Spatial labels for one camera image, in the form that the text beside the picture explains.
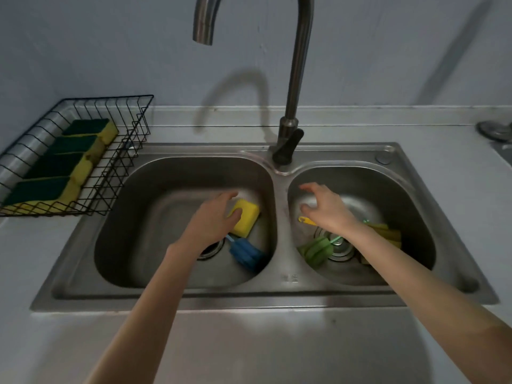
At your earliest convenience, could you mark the person's right hand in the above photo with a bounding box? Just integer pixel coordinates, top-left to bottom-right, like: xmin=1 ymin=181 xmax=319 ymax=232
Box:
xmin=299 ymin=182 xmax=362 ymax=237

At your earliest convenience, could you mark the person's left hand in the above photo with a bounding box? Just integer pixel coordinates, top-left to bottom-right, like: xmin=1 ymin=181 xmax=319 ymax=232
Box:
xmin=171 ymin=190 xmax=244 ymax=260

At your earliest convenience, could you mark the person's left forearm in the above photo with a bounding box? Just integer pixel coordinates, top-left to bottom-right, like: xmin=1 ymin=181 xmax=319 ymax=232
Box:
xmin=85 ymin=244 xmax=197 ymax=384

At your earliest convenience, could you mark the person's right forearm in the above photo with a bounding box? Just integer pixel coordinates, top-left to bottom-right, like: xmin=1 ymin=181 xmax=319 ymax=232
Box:
xmin=343 ymin=224 xmax=512 ymax=384

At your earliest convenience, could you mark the blue bottle brush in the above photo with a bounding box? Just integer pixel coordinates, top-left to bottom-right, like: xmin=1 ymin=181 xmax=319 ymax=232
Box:
xmin=225 ymin=235 xmax=267 ymax=273

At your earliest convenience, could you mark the metal drain strainer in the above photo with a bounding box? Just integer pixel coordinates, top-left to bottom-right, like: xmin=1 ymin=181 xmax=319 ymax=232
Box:
xmin=196 ymin=238 xmax=227 ymax=261
xmin=314 ymin=229 xmax=357 ymax=263

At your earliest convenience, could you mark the green bottle brush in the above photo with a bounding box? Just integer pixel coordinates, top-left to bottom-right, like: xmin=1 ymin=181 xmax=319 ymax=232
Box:
xmin=297 ymin=232 xmax=345 ymax=269

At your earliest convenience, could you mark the yellow-green sponge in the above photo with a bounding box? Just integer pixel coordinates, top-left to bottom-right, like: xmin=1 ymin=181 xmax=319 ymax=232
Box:
xmin=365 ymin=222 xmax=402 ymax=249

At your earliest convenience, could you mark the stainless steel double sink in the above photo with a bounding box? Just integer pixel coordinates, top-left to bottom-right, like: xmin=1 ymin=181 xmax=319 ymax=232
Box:
xmin=30 ymin=142 xmax=499 ymax=313

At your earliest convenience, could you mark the dark metal gooseneck faucet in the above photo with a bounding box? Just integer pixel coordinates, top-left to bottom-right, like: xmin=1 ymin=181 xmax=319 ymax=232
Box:
xmin=193 ymin=0 xmax=314 ymax=166

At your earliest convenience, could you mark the green and yellow sponge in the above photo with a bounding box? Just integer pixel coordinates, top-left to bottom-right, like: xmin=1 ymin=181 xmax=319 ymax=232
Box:
xmin=48 ymin=134 xmax=106 ymax=163
xmin=23 ymin=153 xmax=95 ymax=187
xmin=2 ymin=177 xmax=82 ymax=209
xmin=62 ymin=118 xmax=119 ymax=145

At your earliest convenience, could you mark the grey round metal object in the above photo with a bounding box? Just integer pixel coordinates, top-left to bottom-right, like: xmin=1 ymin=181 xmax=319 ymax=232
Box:
xmin=475 ymin=121 xmax=512 ymax=143

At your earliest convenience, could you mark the black wire basket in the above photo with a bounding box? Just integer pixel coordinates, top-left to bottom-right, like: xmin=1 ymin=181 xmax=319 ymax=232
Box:
xmin=0 ymin=94 xmax=154 ymax=217

